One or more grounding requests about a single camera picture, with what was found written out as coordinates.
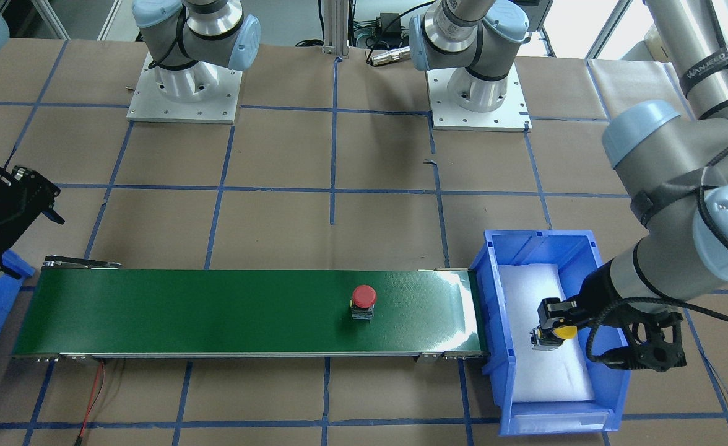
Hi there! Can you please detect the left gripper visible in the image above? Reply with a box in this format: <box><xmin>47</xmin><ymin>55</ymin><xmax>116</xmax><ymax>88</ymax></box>
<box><xmin>537</xmin><ymin>272</ymin><xmax>686</xmax><ymax>372</ymax></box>

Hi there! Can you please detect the yellow push button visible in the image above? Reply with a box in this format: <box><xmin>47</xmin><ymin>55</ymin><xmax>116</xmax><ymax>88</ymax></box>
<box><xmin>530</xmin><ymin>325</ymin><xmax>578</xmax><ymax>352</ymax></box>

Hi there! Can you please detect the red push button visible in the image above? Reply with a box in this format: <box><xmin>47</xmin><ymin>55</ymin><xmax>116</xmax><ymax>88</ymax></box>
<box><xmin>350</xmin><ymin>284</ymin><xmax>376</xmax><ymax>321</ymax></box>

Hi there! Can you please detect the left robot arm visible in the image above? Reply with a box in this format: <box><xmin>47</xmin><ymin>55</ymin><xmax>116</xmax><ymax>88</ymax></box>
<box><xmin>530</xmin><ymin>1</ymin><xmax>728</xmax><ymax>372</ymax></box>

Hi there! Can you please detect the white foam pad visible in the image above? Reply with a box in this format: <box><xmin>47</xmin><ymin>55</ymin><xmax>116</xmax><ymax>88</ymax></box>
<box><xmin>499</xmin><ymin>263</ymin><xmax>597</xmax><ymax>403</ymax></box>

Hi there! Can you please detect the green conveyor belt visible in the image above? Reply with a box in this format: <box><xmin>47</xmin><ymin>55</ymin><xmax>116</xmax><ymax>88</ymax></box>
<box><xmin>12</xmin><ymin>268</ymin><xmax>488</xmax><ymax>359</ymax></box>

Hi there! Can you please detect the black power adapter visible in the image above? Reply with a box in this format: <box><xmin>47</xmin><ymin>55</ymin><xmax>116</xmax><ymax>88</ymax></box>
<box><xmin>375</xmin><ymin>12</ymin><xmax>402</xmax><ymax>38</ymax></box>

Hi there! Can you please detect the red black wire pair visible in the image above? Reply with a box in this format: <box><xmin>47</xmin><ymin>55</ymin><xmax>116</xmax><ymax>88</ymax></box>
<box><xmin>78</xmin><ymin>361</ymin><xmax>108</xmax><ymax>440</ymax></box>

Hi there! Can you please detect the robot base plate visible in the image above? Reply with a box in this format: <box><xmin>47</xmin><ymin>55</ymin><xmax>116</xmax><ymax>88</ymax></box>
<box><xmin>126</xmin><ymin>54</ymin><xmax>243</xmax><ymax>125</ymax></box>
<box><xmin>426</xmin><ymin>65</ymin><xmax>533</xmax><ymax>132</ymax></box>

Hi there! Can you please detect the aluminium frame post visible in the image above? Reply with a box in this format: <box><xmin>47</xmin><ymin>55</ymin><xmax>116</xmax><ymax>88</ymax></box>
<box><xmin>319</xmin><ymin>1</ymin><xmax>352</xmax><ymax>59</ymax></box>

